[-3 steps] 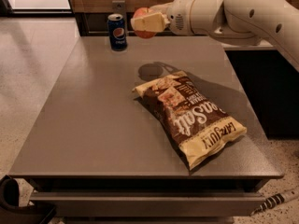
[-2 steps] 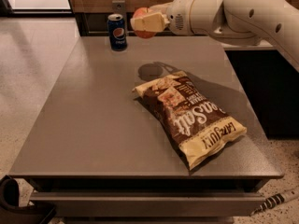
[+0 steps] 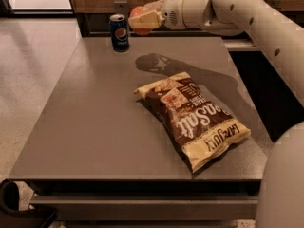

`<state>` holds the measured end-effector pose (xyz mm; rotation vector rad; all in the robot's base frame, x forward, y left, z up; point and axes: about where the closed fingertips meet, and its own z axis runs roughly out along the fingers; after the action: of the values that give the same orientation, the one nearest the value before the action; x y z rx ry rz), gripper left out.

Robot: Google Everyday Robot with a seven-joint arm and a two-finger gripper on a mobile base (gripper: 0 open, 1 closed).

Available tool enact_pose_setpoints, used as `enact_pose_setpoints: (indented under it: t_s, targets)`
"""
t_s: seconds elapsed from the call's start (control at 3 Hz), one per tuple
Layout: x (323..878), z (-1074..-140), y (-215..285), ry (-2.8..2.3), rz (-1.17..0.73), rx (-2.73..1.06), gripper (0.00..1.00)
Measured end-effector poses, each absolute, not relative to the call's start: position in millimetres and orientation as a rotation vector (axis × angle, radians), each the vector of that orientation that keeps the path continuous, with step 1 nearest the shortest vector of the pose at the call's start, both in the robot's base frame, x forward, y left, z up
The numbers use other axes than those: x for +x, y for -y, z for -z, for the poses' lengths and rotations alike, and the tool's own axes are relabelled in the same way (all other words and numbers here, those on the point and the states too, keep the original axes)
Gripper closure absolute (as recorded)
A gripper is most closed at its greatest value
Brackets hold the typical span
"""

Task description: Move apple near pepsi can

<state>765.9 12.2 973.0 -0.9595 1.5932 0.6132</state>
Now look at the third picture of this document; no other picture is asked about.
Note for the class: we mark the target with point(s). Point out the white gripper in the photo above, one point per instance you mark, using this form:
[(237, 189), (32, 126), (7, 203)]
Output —
[(170, 12)]

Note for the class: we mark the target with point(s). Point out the red apple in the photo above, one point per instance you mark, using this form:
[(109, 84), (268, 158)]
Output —
[(141, 21)]

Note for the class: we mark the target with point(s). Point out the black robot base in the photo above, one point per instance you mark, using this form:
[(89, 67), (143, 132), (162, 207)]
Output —
[(12, 217)]

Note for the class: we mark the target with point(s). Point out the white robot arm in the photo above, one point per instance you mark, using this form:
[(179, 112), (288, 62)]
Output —
[(281, 195)]

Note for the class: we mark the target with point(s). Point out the blue pepsi can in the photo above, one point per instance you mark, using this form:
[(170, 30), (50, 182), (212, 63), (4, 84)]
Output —
[(118, 32)]

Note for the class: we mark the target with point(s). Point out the brown sea salt chip bag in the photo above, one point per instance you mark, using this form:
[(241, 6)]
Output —
[(202, 129)]

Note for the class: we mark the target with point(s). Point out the left metal bracket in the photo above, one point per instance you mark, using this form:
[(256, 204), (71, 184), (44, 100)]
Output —
[(121, 7)]

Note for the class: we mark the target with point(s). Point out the metal bracket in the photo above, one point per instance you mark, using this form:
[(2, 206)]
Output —
[(121, 7), (274, 3)]

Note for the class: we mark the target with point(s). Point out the right metal bracket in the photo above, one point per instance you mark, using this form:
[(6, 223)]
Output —
[(274, 3)]

